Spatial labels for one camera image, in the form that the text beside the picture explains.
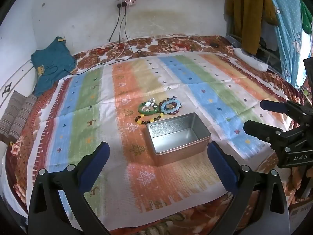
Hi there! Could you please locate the light blue bead bracelet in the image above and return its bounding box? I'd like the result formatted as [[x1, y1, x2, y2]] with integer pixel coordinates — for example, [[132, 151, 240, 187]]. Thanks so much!
[[159, 98, 183, 116]]

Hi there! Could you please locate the green jade bangle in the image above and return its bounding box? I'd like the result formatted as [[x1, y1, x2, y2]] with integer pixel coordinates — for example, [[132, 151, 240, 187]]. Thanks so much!
[[137, 102, 159, 115]]

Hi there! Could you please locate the yellow and black bead bracelet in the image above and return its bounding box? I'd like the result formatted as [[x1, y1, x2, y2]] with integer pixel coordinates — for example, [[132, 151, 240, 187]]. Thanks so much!
[[134, 112, 164, 125]]

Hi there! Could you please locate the white pillow roll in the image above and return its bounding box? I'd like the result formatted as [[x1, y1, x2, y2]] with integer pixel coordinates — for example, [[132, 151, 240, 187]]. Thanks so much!
[[233, 48, 268, 72]]

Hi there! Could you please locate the green hanging garment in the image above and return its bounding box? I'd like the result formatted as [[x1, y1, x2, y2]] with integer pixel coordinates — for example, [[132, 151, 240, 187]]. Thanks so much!
[[300, 0, 312, 34]]

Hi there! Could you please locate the silver metal tin box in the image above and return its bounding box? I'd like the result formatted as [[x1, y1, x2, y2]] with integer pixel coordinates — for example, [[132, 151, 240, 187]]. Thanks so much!
[[147, 112, 211, 166]]

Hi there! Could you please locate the light blue dotted garment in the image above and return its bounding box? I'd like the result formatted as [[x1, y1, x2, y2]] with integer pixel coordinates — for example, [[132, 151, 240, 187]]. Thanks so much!
[[272, 0, 312, 89]]

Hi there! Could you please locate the striped grey pillow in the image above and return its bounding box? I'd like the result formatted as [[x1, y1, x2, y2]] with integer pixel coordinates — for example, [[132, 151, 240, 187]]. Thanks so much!
[[1, 91, 37, 145]]

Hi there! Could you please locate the mustard yellow hanging garment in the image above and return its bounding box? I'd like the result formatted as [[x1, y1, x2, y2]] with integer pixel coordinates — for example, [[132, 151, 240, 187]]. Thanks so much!
[[226, 0, 278, 55]]

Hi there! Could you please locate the colourful striped cloth mat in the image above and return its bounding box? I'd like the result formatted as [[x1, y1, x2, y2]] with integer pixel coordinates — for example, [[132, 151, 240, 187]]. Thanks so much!
[[27, 52, 292, 234]]

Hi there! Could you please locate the teal shirt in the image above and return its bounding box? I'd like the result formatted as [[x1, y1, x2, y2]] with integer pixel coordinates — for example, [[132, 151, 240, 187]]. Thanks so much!
[[31, 37, 76, 97]]

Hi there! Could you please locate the pink power strip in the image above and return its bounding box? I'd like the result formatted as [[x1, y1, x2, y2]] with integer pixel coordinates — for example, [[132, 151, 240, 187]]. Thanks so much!
[[116, 0, 137, 7]]

